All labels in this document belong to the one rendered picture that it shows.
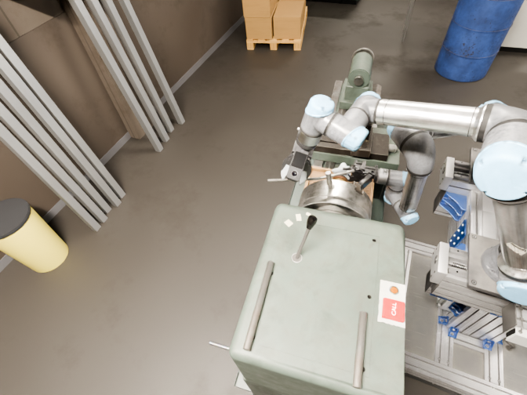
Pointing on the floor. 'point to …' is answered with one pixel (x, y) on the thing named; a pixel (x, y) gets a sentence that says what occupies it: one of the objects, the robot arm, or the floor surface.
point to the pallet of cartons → (274, 22)
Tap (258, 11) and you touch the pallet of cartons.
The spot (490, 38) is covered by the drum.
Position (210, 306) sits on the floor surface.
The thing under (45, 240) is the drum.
